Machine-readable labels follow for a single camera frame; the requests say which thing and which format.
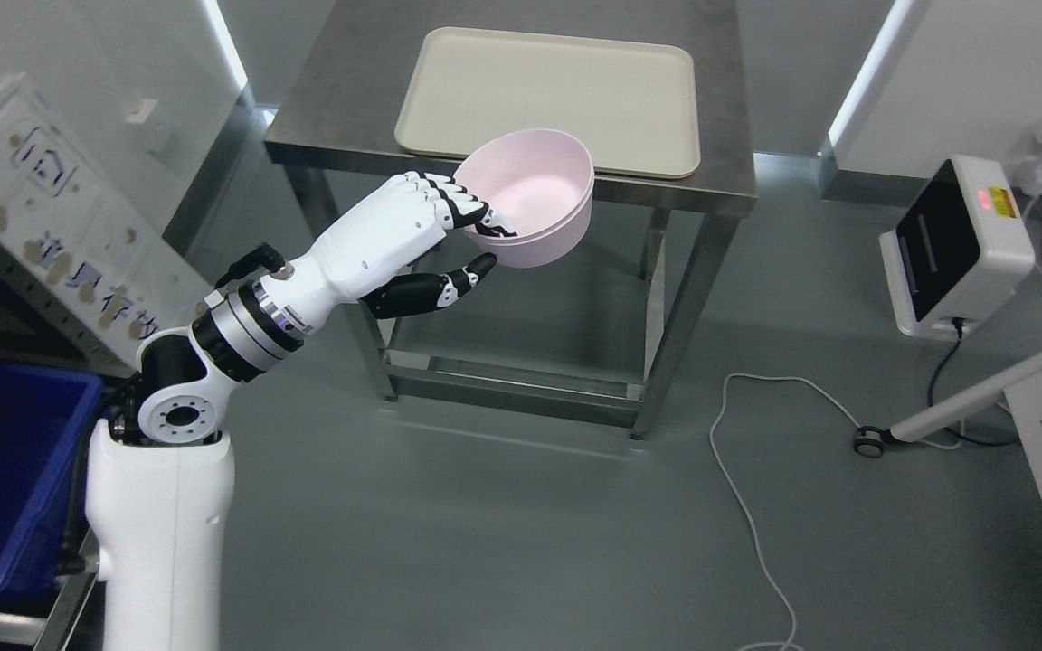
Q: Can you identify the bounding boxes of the white labelled sign board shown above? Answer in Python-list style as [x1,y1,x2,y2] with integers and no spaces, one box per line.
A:
[0,74,210,374]

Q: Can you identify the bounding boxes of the blue bin with bowl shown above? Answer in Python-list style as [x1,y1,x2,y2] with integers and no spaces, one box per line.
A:
[0,360,103,602]

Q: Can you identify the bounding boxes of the white black box device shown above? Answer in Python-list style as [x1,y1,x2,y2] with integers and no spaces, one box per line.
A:
[879,154,1037,341]

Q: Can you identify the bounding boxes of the cream plastic tray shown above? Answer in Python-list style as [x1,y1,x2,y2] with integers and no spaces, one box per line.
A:
[393,26,702,180]

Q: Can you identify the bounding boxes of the pink bowl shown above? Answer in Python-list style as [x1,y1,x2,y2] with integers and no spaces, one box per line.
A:
[455,128,595,270]

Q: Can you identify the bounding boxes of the white floor cable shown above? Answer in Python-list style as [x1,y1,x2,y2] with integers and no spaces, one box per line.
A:
[709,373,965,651]

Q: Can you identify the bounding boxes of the white wall socket left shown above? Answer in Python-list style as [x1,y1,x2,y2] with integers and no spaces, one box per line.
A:
[124,98,175,154]

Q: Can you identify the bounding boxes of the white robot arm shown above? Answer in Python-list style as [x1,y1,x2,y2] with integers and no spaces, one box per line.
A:
[86,246,371,650]

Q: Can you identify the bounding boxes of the white wheeled stand leg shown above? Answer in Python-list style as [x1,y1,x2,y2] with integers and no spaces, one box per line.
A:
[852,352,1042,458]

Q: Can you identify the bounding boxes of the black power cable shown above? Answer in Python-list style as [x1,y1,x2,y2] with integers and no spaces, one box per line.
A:
[926,318,1042,448]

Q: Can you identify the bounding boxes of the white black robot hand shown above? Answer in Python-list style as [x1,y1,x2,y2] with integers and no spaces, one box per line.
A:
[261,172,516,333]

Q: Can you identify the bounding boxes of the stainless steel table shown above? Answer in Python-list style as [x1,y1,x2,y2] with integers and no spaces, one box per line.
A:
[264,1,756,439]

